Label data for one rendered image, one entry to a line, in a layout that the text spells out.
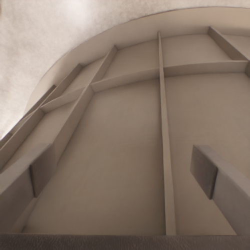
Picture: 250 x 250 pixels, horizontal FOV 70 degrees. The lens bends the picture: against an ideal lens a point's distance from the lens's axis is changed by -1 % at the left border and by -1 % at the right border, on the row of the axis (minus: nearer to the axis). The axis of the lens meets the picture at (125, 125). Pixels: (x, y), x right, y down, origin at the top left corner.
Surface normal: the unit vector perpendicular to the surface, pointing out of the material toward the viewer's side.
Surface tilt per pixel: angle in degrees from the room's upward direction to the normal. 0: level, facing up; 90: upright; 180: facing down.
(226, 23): 0
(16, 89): 0
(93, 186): 90
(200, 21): 0
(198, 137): 90
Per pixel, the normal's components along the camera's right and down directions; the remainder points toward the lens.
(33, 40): -0.13, 0.62
